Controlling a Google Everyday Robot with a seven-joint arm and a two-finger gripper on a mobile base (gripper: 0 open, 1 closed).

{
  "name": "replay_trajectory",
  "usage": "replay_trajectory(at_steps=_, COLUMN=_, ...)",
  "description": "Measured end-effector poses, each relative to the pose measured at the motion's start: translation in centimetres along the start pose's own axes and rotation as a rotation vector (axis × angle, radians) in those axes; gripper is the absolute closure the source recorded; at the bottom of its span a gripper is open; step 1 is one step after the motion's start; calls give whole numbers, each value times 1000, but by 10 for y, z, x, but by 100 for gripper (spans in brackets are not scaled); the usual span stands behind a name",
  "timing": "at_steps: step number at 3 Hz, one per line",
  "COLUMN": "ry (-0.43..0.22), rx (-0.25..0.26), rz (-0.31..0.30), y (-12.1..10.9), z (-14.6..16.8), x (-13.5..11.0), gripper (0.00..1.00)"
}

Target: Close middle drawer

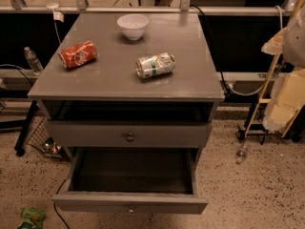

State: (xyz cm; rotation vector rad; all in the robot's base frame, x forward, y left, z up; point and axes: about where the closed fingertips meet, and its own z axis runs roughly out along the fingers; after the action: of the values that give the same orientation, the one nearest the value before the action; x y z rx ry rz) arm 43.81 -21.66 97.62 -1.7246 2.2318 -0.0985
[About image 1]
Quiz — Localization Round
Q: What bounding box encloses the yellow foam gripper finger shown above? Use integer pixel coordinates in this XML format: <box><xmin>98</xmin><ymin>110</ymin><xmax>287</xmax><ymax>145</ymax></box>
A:
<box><xmin>263</xmin><ymin>67</ymin><xmax>305</xmax><ymax>131</ymax></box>

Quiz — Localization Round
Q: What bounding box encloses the grey drawer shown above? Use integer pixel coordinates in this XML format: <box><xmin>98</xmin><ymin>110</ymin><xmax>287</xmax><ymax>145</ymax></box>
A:
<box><xmin>45</xmin><ymin>121</ymin><xmax>212</xmax><ymax>148</ymax></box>
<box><xmin>51</xmin><ymin>148</ymin><xmax>208</xmax><ymax>215</ymax></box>

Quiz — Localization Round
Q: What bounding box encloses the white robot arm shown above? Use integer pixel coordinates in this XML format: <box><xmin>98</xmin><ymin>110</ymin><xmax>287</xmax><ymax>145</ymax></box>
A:
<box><xmin>261</xmin><ymin>6</ymin><xmax>305</xmax><ymax>131</ymax></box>

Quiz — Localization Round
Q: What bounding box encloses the grey drawer cabinet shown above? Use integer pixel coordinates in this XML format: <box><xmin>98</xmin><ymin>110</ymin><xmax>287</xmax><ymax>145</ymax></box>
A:
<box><xmin>27</xmin><ymin>12</ymin><xmax>226</xmax><ymax>164</ymax></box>

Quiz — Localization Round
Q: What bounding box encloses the grey top drawer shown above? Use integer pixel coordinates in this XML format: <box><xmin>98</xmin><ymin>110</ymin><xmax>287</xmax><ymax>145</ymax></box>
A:
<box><xmin>45</xmin><ymin>121</ymin><xmax>212</xmax><ymax>148</ymax></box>

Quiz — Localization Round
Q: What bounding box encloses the plastic bottle on floor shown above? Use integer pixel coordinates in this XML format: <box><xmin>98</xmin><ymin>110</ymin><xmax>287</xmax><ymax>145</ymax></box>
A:
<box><xmin>235</xmin><ymin>141</ymin><xmax>248</xmax><ymax>164</ymax></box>

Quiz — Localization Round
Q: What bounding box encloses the metal railing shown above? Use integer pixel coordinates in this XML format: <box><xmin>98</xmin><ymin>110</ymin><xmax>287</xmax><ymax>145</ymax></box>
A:
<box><xmin>0</xmin><ymin>0</ymin><xmax>305</xmax><ymax>17</ymax></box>

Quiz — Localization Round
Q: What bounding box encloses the crushed silver green can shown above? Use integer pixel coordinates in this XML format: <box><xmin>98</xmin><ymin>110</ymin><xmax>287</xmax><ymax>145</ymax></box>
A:
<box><xmin>135</xmin><ymin>52</ymin><xmax>175</xmax><ymax>79</ymax></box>

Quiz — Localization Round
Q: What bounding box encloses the white ceramic bowl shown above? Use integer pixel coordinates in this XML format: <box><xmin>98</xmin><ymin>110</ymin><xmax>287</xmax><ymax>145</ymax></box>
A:
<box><xmin>117</xmin><ymin>14</ymin><xmax>149</xmax><ymax>41</ymax></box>

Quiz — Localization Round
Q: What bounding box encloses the crushed orange soda can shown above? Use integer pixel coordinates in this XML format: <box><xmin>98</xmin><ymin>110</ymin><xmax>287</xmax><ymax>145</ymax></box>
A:
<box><xmin>58</xmin><ymin>41</ymin><xmax>97</xmax><ymax>70</ymax></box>

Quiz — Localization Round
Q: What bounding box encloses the clear plastic water bottle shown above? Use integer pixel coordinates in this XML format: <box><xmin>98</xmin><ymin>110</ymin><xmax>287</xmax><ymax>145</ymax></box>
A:
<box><xmin>24</xmin><ymin>47</ymin><xmax>43</xmax><ymax>75</ymax></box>

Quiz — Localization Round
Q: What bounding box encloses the white desk lamp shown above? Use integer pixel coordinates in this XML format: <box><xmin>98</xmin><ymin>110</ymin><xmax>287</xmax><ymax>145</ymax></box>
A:
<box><xmin>46</xmin><ymin>0</ymin><xmax>64</xmax><ymax>22</ymax></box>

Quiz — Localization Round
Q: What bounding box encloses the black tripod leg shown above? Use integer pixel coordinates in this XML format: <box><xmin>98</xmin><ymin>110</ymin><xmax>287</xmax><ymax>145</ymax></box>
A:
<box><xmin>0</xmin><ymin>100</ymin><xmax>38</xmax><ymax>156</ymax></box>

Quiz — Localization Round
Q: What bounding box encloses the green snack bag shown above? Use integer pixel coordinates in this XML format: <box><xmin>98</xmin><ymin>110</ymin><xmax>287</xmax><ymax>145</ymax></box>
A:
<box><xmin>17</xmin><ymin>207</ymin><xmax>46</xmax><ymax>229</ymax></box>

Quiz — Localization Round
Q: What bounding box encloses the wooden yellow frame stand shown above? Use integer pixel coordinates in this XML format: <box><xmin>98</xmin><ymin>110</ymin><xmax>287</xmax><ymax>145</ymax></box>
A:
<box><xmin>243</xmin><ymin>0</ymin><xmax>305</xmax><ymax>137</ymax></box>

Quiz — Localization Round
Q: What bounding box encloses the black cable behind cabinet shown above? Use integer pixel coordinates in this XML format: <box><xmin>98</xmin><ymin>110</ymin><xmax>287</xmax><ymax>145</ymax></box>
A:
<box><xmin>190</xmin><ymin>4</ymin><xmax>231</xmax><ymax>95</ymax></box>

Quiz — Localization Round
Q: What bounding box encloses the black floor cable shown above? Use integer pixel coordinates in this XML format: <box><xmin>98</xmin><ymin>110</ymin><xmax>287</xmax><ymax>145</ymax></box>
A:
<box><xmin>52</xmin><ymin>178</ymin><xmax>71</xmax><ymax>229</ymax></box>

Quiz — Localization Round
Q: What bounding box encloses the wire mesh basket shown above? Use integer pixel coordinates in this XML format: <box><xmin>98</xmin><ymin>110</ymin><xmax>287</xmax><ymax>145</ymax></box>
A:
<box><xmin>27</xmin><ymin>118</ymin><xmax>64</xmax><ymax>159</ymax></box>

